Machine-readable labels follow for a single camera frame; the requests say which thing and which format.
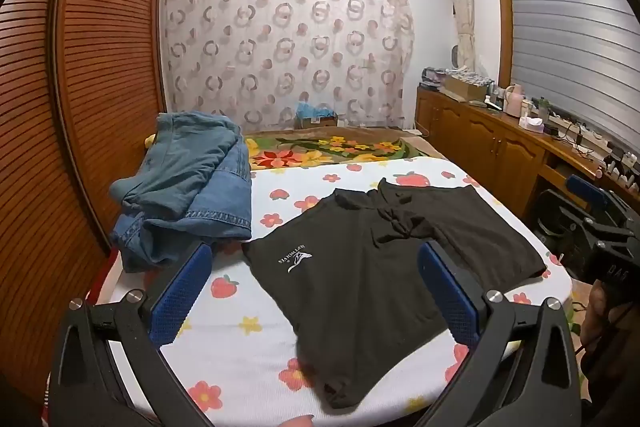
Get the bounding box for wooden louvered wardrobe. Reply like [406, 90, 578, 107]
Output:
[0, 0, 168, 408]

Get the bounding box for floral blanket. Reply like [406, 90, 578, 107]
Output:
[243, 128, 448, 172]

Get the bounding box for pink kettle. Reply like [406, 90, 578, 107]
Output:
[505, 84, 525, 116]

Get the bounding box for wooden cabinet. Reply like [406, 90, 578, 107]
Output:
[415, 87, 640, 233]

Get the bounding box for grey window blind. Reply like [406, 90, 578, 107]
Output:
[502, 0, 640, 148]

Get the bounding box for cream tied curtain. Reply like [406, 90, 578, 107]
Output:
[440, 0, 476, 70]

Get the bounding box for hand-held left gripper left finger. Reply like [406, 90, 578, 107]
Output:
[47, 241, 216, 427]

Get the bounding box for person's right hand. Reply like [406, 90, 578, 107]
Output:
[582, 281, 626, 353]

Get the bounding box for blue denim jeans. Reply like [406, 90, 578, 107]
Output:
[109, 111, 253, 274]

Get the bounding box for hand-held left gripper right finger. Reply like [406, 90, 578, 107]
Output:
[417, 239, 583, 427]

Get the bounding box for white power strip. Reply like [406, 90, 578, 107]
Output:
[542, 114, 608, 144]

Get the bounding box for white strawberry print bed sheet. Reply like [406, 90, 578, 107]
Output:
[92, 155, 573, 427]

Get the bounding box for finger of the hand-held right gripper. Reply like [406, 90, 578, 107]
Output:
[536, 192, 626, 278]
[567, 174, 636, 233]

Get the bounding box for blue item on box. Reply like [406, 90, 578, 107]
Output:
[295, 102, 338, 130]

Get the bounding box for cardboard box with small bottles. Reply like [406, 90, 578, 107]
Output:
[442, 74, 493, 102]

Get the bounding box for circle patterned curtain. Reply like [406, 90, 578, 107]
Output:
[161, 0, 416, 132]

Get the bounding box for black pants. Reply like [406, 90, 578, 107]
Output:
[241, 177, 548, 410]

